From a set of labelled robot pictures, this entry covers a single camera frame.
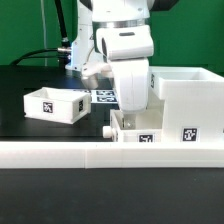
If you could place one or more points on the white drawer box with knob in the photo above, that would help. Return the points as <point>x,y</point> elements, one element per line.
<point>143,127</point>

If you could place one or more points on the white drawer cabinet frame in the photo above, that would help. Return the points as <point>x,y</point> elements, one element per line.
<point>190,101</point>

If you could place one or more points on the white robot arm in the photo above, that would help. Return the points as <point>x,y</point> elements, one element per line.
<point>95,14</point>

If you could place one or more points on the white front barrier rail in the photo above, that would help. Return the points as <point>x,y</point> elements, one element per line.
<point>21,155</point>

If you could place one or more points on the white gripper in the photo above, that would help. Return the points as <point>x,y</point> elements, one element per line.
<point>127,51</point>

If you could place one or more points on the marker sheet on table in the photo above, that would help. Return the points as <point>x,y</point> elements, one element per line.
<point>100,96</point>

